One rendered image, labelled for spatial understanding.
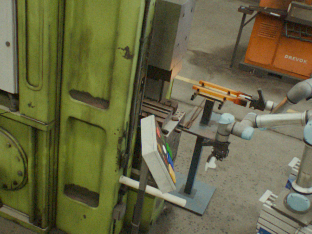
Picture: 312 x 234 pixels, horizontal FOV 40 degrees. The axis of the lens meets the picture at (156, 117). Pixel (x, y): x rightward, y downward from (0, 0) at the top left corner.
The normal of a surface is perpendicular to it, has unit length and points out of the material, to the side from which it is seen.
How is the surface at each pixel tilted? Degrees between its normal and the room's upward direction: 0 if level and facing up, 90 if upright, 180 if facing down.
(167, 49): 90
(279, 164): 0
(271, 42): 90
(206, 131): 0
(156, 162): 90
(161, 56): 90
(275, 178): 0
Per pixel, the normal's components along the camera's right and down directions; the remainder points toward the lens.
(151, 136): -0.37, -0.78
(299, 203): -0.48, 0.51
